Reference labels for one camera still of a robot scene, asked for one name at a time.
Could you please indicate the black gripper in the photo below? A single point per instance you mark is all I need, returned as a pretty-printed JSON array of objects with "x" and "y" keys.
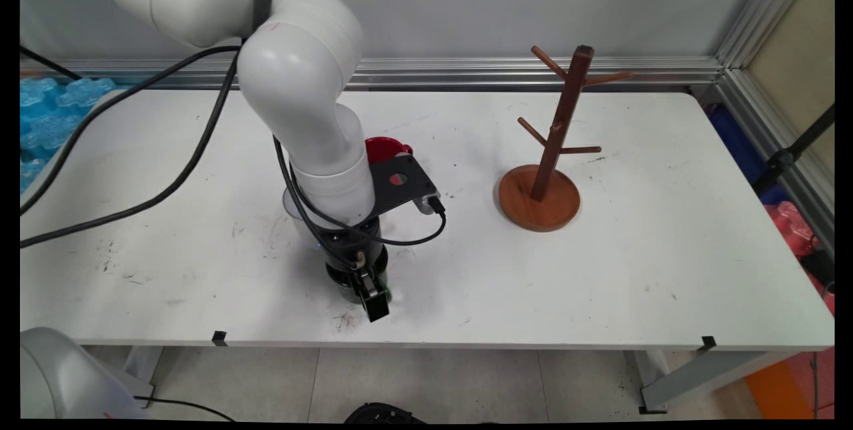
[{"x": 350, "y": 250}]

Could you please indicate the dark green mug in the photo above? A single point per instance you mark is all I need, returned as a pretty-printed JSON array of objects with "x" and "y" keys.
[{"x": 343, "y": 293}]

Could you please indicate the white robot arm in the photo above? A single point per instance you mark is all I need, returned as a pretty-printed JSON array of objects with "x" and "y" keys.
[{"x": 300, "y": 83}]

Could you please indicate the black object on floor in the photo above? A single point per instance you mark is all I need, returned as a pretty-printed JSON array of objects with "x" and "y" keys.
[{"x": 383, "y": 413}]

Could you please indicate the white enamel mug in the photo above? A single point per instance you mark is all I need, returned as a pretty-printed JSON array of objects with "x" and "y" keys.
[{"x": 288, "y": 206}]

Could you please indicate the red mug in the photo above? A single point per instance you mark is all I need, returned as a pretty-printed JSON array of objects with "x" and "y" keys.
[{"x": 386, "y": 148}]

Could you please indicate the black tape piece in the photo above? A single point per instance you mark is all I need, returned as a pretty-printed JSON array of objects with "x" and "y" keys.
[
  {"x": 708, "y": 343},
  {"x": 219, "y": 338}
]

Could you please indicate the brown wooden mug tree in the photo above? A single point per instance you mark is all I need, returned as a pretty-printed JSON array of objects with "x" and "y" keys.
[{"x": 540, "y": 206}]

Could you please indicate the grey table leg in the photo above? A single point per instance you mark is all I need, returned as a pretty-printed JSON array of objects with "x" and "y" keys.
[
  {"x": 700, "y": 380},
  {"x": 143, "y": 370}
]

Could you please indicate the grey rounded housing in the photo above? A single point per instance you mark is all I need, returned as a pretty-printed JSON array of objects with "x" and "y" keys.
[{"x": 66, "y": 383}]

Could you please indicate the blue bubble wrap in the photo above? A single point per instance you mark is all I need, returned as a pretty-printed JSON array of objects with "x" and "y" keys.
[{"x": 46, "y": 116}]

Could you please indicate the blue box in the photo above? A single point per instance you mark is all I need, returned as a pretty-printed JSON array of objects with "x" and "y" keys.
[{"x": 736, "y": 146}]

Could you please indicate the orange box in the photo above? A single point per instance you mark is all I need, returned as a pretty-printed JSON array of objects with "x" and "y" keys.
[{"x": 776, "y": 390}]

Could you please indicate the red bag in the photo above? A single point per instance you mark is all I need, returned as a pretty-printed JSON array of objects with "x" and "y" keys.
[{"x": 793, "y": 226}]

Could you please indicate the black tripod stand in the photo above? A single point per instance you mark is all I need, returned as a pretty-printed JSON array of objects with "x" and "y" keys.
[{"x": 783, "y": 158}]

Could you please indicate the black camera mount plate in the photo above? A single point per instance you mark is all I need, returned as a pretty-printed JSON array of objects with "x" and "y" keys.
[{"x": 400, "y": 193}]

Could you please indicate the long aluminium frame rail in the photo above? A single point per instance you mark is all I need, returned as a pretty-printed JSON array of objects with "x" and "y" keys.
[{"x": 466, "y": 73}]

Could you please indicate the short aluminium frame rail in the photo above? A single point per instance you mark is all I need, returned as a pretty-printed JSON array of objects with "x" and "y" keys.
[{"x": 780, "y": 150}]

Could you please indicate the aluminium frame post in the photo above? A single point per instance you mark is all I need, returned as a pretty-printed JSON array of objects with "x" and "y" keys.
[{"x": 766, "y": 13}]

